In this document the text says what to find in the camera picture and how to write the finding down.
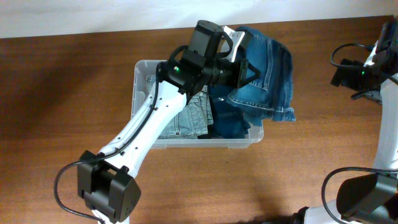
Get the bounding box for dark blue jeans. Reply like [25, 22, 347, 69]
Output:
[226, 26, 296, 126]

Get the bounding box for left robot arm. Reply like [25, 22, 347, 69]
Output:
[77, 20, 260, 223]

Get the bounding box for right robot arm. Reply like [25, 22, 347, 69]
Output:
[289, 20, 397, 223]

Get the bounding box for light blue jeans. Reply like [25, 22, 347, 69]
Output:
[158, 85, 213, 139]

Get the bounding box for clear plastic storage bin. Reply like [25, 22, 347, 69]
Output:
[131, 60, 264, 149]

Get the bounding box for black taped cloth bundle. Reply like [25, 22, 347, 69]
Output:
[198, 124, 214, 139]

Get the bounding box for teal blue taped cloth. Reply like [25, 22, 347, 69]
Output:
[209, 84, 264, 139]

